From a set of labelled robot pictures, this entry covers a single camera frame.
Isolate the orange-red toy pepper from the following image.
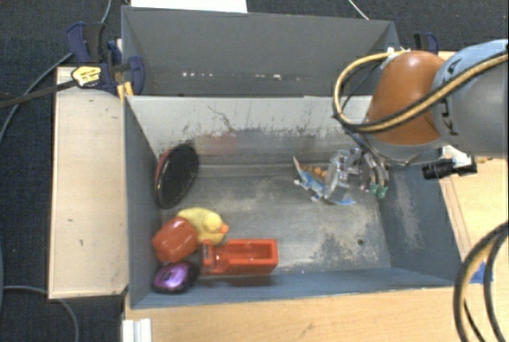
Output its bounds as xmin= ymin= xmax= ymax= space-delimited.
xmin=150 ymin=217 xmax=200 ymax=264

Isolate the yellow rubber duck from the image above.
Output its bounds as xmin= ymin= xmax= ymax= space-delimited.
xmin=177 ymin=207 xmax=230 ymax=247

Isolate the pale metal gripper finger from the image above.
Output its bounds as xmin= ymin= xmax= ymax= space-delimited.
xmin=324 ymin=160 xmax=344 ymax=202
xmin=336 ymin=172 xmax=356 ymax=204

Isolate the grey metal bin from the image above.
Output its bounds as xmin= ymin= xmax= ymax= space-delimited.
xmin=120 ymin=5 xmax=464 ymax=310

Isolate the black cylinder on white bracket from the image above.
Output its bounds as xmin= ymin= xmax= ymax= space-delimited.
xmin=421 ymin=145 xmax=479 ymax=181

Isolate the pale wood board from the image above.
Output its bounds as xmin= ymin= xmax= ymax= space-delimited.
xmin=47 ymin=65 xmax=130 ymax=300

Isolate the purple oval object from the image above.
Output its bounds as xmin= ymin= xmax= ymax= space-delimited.
xmin=151 ymin=261 xmax=200 ymax=295

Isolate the red rectangular box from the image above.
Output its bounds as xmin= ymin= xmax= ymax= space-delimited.
xmin=200 ymin=238 xmax=280 ymax=277

